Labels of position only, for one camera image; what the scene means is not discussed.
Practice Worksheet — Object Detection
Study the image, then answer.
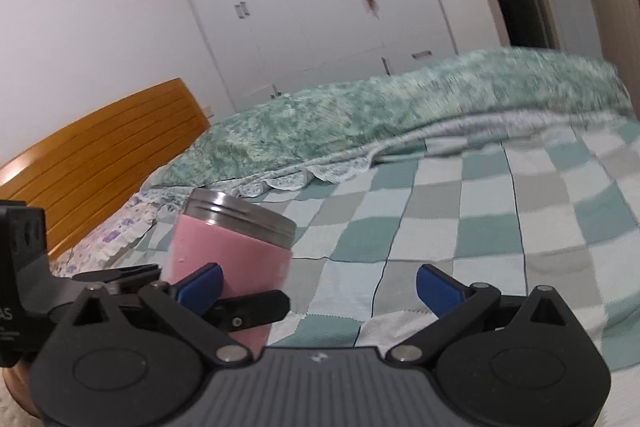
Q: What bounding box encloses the pink steel cup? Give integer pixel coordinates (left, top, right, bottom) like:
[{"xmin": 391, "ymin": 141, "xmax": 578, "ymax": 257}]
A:
[{"xmin": 163, "ymin": 188, "xmax": 296, "ymax": 358}]

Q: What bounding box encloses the purple floral pillow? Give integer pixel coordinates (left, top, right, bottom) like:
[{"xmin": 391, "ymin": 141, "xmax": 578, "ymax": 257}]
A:
[{"xmin": 50, "ymin": 190, "xmax": 184, "ymax": 277}]

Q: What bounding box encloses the wooden headboard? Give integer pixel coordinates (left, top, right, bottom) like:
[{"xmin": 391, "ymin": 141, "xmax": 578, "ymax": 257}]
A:
[{"xmin": 1, "ymin": 78, "xmax": 209, "ymax": 259}]

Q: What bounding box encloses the checkered bed sheet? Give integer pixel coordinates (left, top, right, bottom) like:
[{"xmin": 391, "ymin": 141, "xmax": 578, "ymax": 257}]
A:
[{"xmin": 98, "ymin": 110, "xmax": 640, "ymax": 427}]

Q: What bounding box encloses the green floral quilt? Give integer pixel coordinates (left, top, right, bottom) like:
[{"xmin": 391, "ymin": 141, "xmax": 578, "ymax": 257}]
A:
[{"xmin": 141, "ymin": 48, "xmax": 634, "ymax": 204}]

